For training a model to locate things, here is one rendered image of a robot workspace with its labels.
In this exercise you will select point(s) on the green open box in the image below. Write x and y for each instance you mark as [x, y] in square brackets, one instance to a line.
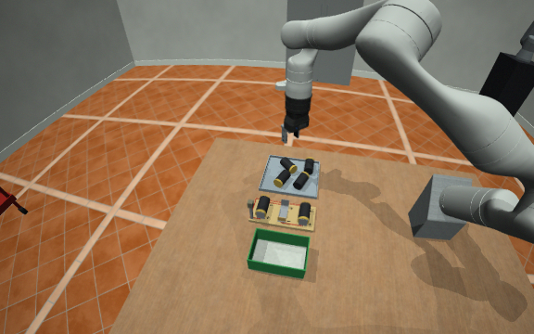
[272, 249]

